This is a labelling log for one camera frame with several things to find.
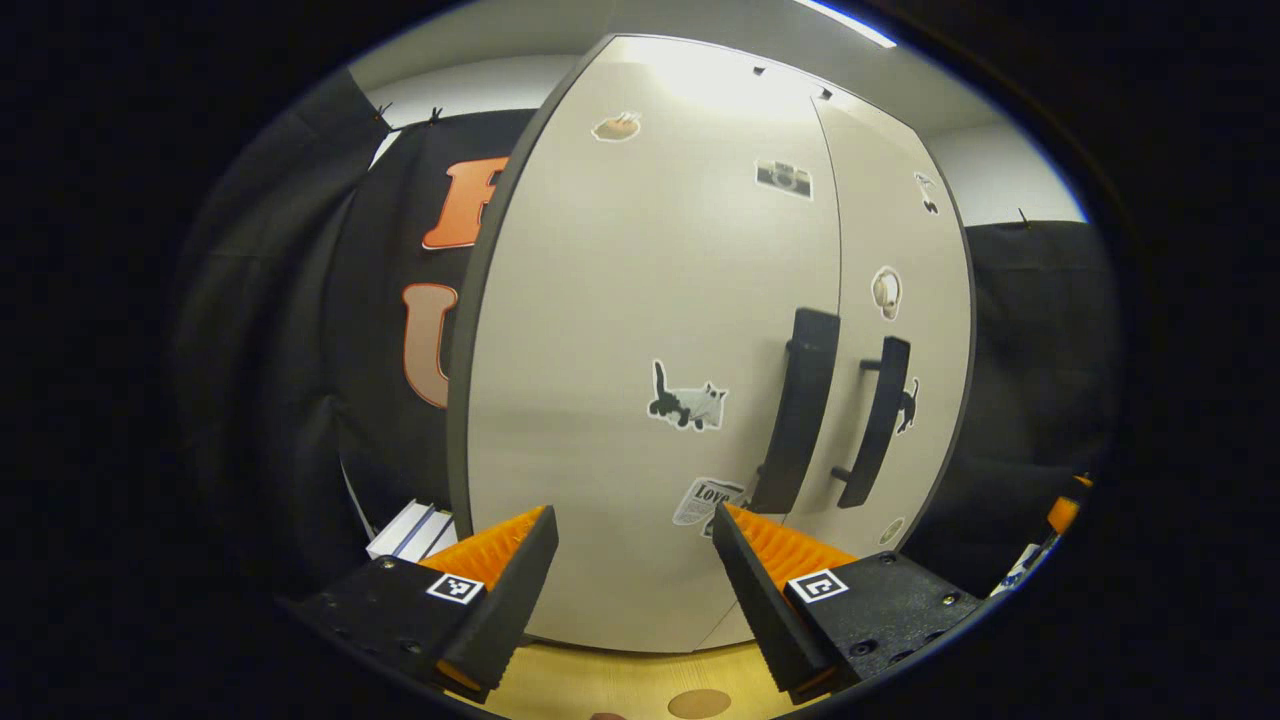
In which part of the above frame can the blue-grey book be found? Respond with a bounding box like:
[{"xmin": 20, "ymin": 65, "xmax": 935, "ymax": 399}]
[{"xmin": 398, "ymin": 505, "xmax": 447, "ymax": 561}]

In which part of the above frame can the white book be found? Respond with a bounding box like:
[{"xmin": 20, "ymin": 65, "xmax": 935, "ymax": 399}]
[{"xmin": 365, "ymin": 500, "xmax": 439, "ymax": 559}]

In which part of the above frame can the white and grey cabinet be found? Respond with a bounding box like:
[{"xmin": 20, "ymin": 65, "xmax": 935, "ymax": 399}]
[{"xmin": 445, "ymin": 33, "xmax": 621, "ymax": 541}]

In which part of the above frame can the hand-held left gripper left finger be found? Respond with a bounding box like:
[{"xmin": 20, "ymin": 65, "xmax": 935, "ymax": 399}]
[{"xmin": 280, "ymin": 505, "xmax": 561, "ymax": 706}]

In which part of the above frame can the black door handle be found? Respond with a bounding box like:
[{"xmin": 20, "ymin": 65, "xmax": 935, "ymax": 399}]
[
  {"xmin": 833, "ymin": 336, "xmax": 912, "ymax": 510},
  {"xmin": 750, "ymin": 308, "xmax": 842, "ymax": 515}
]

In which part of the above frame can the white cabinet door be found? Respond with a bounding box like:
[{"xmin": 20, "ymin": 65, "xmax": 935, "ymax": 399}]
[
  {"xmin": 465, "ymin": 35, "xmax": 843, "ymax": 656},
  {"xmin": 695, "ymin": 88, "xmax": 977, "ymax": 651}
]

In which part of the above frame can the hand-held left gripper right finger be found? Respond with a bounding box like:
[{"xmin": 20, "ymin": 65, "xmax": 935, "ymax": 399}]
[{"xmin": 712, "ymin": 502, "xmax": 986, "ymax": 706}]

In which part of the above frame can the black backdrop cloth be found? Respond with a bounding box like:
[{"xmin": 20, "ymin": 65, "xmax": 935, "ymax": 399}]
[{"xmin": 170, "ymin": 70, "xmax": 1116, "ymax": 601}]

